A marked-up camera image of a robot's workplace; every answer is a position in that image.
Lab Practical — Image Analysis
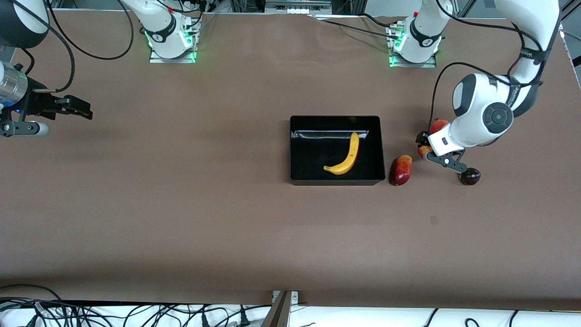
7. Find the white power strip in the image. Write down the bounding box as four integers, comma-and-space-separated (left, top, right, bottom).
266, 0, 332, 15

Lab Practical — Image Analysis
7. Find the tangled black cable bundle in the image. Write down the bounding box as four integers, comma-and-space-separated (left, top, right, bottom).
0, 284, 273, 327

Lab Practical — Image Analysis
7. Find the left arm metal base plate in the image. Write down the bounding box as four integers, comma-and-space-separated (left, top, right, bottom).
389, 25, 437, 68

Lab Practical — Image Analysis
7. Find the dark metal profile beam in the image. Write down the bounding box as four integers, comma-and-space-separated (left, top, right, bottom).
261, 291, 293, 327

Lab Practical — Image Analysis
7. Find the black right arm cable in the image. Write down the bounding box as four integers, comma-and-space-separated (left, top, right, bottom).
14, 0, 135, 94

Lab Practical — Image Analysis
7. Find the dark purple eggplant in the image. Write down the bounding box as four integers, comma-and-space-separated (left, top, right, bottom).
458, 167, 481, 186

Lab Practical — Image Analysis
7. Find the red yellow mango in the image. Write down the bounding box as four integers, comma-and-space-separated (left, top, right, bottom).
389, 155, 413, 186

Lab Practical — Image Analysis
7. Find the brown table cover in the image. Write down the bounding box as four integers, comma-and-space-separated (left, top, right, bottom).
0, 9, 581, 312

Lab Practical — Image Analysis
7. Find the yellow banana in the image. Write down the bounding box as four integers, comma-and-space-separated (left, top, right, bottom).
323, 132, 360, 176

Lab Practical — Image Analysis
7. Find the black rectangular plastic box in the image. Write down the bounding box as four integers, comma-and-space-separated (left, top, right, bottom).
290, 115, 386, 186

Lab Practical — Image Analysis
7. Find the black cable lying on table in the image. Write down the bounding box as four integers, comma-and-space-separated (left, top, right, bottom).
318, 18, 401, 40

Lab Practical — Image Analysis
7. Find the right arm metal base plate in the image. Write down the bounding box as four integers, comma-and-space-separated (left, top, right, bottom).
149, 27, 197, 63

